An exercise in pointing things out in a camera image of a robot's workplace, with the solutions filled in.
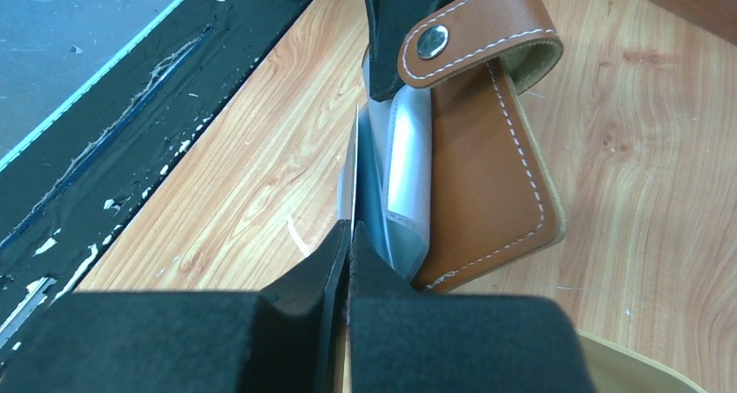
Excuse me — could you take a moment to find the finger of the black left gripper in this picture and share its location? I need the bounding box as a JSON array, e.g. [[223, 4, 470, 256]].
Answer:
[[364, 0, 454, 102]]

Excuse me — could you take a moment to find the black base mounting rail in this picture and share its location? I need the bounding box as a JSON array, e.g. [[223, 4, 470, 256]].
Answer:
[[1, 0, 313, 357]]

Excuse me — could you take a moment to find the beige oval tray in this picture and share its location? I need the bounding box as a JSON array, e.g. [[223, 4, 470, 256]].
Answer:
[[577, 330, 706, 393]]

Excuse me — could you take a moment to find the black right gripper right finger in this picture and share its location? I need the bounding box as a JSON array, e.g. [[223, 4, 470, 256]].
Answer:
[[349, 223, 594, 392]]

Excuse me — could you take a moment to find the brown leather card holder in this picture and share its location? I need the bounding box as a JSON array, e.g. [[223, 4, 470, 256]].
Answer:
[[359, 0, 568, 295]]

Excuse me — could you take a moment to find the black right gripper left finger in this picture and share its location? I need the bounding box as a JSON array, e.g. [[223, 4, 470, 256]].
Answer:
[[1, 220, 351, 392]]

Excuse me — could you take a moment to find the black card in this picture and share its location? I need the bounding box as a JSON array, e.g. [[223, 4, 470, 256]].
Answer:
[[337, 106, 361, 232]]

